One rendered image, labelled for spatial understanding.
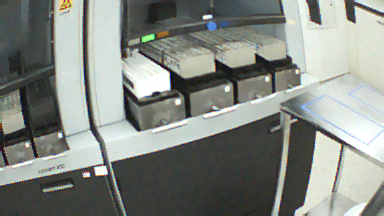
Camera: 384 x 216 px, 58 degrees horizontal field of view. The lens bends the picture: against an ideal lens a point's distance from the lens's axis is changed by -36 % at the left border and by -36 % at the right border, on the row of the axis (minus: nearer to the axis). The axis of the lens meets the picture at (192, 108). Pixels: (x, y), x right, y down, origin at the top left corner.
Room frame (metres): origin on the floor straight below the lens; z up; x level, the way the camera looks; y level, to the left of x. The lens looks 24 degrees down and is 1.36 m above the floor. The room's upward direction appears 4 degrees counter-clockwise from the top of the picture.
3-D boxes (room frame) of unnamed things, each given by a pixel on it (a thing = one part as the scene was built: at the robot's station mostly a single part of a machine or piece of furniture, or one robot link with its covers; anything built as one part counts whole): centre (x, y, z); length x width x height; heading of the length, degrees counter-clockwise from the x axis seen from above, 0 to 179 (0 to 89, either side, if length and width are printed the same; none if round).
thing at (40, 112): (1.20, 0.48, 0.85); 0.12 x 0.02 x 0.06; 116
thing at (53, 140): (1.41, 0.58, 0.78); 0.73 x 0.14 x 0.09; 25
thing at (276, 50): (1.57, -0.30, 0.85); 0.12 x 0.02 x 0.06; 114
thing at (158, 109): (1.58, 0.22, 0.78); 0.73 x 0.14 x 0.09; 25
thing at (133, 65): (1.46, 0.16, 0.83); 0.30 x 0.10 x 0.06; 25
